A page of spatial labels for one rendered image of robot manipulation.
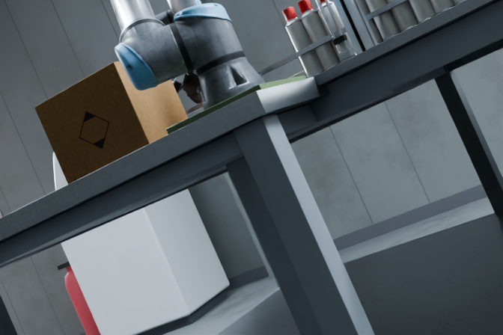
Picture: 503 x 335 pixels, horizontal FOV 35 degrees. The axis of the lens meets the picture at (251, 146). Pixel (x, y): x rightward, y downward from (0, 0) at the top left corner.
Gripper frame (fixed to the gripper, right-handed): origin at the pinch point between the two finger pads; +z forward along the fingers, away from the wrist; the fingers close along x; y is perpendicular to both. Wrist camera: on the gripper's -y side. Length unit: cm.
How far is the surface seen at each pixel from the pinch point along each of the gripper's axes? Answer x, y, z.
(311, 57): -30.6, -2.0, 18.2
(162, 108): -1.7, -26.1, -2.9
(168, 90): -3.4, -18.7, -7.5
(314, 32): -37.0, -2.0, 15.1
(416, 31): -70, -65, 54
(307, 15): -39.8, -2.1, 10.9
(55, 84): 204, 240, -230
